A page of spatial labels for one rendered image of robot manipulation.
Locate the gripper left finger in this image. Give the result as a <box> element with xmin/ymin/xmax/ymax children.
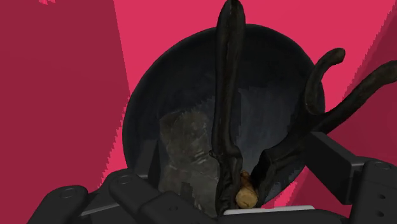
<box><xmin>27</xmin><ymin>139</ymin><xmax>218</xmax><ymax>224</ymax></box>

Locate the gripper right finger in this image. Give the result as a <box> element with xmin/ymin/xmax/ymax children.
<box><xmin>305</xmin><ymin>131</ymin><xmax>397</xmax><ymax>224</ymax></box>

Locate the black pot with dark plant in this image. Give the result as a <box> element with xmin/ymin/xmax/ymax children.
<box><xmin>122</xmin><ymin>0</ymin><xmax>397</xmax><ymax>218</ymax></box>

